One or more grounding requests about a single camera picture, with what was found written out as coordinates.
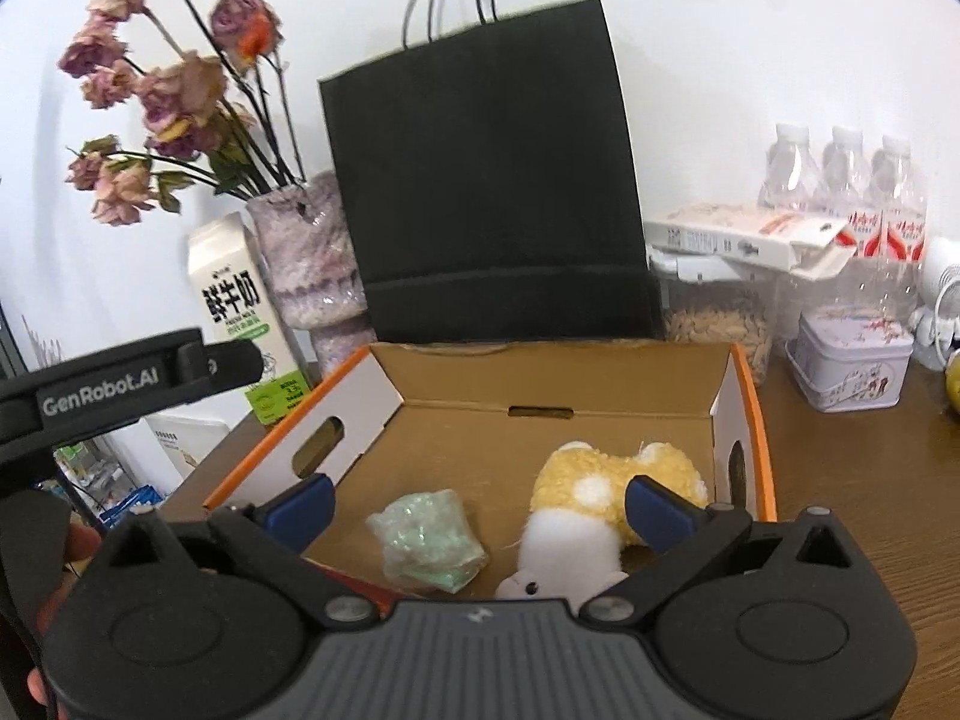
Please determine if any dried rose bouquet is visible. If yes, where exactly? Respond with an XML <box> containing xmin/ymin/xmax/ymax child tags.
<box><xmin>59</xmin><ymin>0</ymin><xmax>308</xmax><ymax>227</ymax></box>

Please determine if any green crumpled plastic wrap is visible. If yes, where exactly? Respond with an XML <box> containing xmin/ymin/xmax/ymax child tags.
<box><xmin>366</xmin><ymin>489</ymin><xmax>488</xmax><ymax>595</ymax></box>

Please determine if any clear jar with oats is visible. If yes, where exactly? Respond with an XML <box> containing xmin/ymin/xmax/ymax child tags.
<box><xmin>647</xmin><ymin>247</ymin><xmax>778</xmax><ymax>385</ymax></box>

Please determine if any black paper bag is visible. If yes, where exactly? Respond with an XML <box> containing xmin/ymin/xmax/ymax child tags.
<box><xmin>320</xmin><ymin>0</ymin><xmax>664</xmax><ymax>344</ymax></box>

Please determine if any person's left hand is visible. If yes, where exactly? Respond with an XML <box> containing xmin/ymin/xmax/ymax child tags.
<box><xmin>26</xmin><ymin>518</ymin><xmax>103</xmax><ymax>709</ymax></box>

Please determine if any water bottle middle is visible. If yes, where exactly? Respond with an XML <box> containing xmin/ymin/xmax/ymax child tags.
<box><xmin>812</xmin><ymin>127</ymin><xmax>882</xmax><ymax>259</ymax></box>

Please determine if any yellow green apple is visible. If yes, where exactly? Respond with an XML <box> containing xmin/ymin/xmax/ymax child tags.
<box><xmin>946</xmin><ymin>351</ymin><xmax>960</xmax><ymax>415</ymax></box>

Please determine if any white square tin box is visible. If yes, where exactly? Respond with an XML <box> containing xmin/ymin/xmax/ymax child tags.
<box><xmin>784</xmin><ymin>305</ymin><xmax>913</xmax><ymax>413</ymax></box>

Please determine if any flat white carton box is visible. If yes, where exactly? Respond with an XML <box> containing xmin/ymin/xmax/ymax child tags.
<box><xmin>643</xmin><ymin>203</ymin><xmax>857</xmax><ymax>281</ymax></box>

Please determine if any water bottle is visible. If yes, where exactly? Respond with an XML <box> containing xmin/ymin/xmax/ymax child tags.
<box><xmin>758</xmin><ymin>124</ymin><xmax>822</xmax><ymax>211</ymax></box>
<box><xmin>812</xmin><ymin>127</ymin><xmax>882</xmax><ymax>259</ymax></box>
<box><xmin>871</xmin><ymin>137</ymin><xmax>928</xmax><ymax>263</ymax></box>

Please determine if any yellow white plush toy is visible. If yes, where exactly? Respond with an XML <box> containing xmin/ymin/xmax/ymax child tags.
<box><xmin>494</xmin><ymin>440</ymin><xmax>709</xmax><ymax>610</ymax></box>

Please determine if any white green milk carton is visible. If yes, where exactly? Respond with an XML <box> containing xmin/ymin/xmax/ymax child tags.
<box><xmin>187</xmin><ymin>211</ymin><xmax>313</xmax><ymax>426</ymax></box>

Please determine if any water bottle right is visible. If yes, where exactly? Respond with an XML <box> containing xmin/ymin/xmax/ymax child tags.
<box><xmin>871</xmin><ymin>137</ymin><xmax>928</xmax><ymax>263</ymax></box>

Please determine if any orange cardboard box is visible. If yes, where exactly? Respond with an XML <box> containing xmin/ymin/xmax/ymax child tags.
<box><xmin>203</xmin><ymin>341</ymin><xmax>778</xmax><ymax>598</ymax></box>

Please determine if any water bottle left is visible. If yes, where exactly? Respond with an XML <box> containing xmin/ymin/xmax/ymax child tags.
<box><xmin>758</xmin><ymin>124</ymin><xmax>822</xmax><ymax>211</ymax></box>

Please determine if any blue white box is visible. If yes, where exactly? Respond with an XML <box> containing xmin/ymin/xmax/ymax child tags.
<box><xmin>99</xmin><ymin>484</ymin><xmax>164</xmax><ymax>528</ymax></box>

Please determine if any white round device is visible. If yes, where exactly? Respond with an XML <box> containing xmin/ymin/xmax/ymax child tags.
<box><xmin>908</xmin><ymin>236</ymin><xmax>960</xmax><ymax>372</ymax></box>

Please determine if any pink textured vase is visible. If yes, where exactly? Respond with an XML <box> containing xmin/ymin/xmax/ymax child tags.
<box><xmin>247</xmin><ymin>171</ymin><xmax>376</xmax><ymax>377</ymax></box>

